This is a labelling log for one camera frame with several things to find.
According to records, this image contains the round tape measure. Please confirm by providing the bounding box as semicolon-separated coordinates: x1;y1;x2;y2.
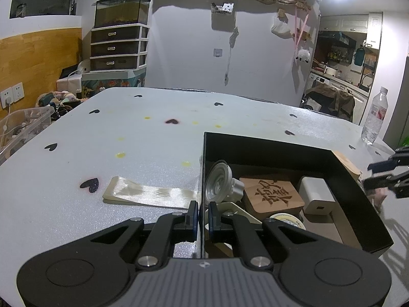
270;213;306;230

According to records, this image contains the black storage box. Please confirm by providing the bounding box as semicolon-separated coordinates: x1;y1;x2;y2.
202;132;393;256

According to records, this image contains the silver suction cup knob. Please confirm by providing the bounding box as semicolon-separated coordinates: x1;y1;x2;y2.
204;161;245;204

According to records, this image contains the white rectangular adapter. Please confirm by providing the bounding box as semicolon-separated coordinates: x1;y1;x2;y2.
298;177;336;215

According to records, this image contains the oval wooden block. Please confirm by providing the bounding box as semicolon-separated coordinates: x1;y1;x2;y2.
332;150;361;182

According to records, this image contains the clear water bottle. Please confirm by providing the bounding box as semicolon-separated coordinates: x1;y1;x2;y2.
361;87;388;145

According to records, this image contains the white plush toy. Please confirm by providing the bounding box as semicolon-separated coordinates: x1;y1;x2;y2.
295;49;311;63

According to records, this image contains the clear plastic storage bin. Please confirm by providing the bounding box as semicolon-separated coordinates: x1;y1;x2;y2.
0;106;55;165

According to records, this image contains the white plastic drawer unit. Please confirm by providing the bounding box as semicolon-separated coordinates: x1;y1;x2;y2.
89;23;150;71

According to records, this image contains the glass fish tank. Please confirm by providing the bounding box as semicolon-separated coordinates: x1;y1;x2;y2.
94;0;150;28

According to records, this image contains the white wall power socket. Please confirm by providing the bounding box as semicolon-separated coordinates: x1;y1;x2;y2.
0;82;25;109

